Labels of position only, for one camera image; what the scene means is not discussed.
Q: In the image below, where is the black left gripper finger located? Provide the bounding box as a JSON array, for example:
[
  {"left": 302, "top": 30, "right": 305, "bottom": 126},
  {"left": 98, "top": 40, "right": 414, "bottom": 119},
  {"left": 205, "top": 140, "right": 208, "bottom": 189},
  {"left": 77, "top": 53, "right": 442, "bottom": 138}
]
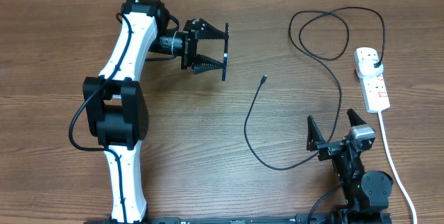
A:
[
  {"left": 198, "top": 21, "right": 228, "bottom": 40},
  {"left": 192, "top": 54, "right": 224, "bottom": 74}
]

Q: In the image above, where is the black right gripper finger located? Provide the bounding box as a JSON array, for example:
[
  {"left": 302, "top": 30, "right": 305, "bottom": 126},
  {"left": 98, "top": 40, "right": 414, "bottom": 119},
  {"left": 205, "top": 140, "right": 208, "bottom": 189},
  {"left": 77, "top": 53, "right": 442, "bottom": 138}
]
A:
[
  {"left": 307, "top": 116, "right": 325, "bottom": 151},
  {"left": 347, "top": 108, "right": 366, "bottom": 127}
]

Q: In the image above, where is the blue Samsung Galaxy smartphone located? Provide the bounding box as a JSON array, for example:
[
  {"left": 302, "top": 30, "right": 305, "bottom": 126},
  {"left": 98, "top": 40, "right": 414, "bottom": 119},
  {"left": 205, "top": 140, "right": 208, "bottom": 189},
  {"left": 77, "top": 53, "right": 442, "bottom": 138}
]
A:
[{"left": 221, "top": 23, "right": 230, "bottom": 81}]

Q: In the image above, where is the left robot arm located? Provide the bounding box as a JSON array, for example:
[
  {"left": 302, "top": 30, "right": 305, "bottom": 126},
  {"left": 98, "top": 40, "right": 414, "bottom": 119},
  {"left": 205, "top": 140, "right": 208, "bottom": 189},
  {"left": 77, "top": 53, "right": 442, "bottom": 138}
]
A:
[{"left": 79, "top": 0, "right": 229, "bottom": 223}]

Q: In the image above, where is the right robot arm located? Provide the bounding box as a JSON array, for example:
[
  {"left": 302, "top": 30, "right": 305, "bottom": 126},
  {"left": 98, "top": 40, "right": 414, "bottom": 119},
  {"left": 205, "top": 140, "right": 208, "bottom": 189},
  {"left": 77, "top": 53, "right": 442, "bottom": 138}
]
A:
[{"left": 307, "top": 109, "right": 393, "bottom": 223}]

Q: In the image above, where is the white charger plug adapter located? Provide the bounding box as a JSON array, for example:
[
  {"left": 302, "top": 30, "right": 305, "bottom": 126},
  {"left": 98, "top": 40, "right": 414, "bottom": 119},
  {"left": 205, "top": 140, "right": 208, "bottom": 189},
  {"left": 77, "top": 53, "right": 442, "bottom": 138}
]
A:
[{"left": 357, "top": 60, "right": 384, "bottom": 79}]

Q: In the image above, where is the white power strip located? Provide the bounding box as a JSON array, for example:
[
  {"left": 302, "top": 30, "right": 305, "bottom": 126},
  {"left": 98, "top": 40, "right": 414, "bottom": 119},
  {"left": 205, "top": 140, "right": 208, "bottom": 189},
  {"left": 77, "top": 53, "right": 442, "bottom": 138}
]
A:
[{"left": 354, "top": 47, "right": 390, "bottom": 113}]

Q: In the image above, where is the white power strip cord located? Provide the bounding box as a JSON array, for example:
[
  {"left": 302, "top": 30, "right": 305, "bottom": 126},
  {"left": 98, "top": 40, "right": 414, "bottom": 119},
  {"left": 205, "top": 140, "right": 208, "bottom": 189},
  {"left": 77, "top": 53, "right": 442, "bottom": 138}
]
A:
[{"left": 377, "top": 110, "right": 418, "bottom": 224}]

